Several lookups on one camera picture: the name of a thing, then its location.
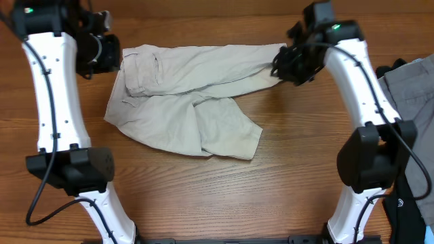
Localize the beige cargo shorts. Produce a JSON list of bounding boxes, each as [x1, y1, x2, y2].
[[104, 44, 280, 160]]

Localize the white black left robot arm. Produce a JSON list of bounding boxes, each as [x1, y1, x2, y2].
[[2, 1, 141, 243]]

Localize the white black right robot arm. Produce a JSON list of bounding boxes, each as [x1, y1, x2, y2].
[[271, 1, 417, 243]]

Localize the grey shorts pile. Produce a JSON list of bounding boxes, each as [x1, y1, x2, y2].
[[377, 54, 434, 226]]

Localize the black garment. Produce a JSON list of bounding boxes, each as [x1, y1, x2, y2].
[[376, 56, 433, 243]]

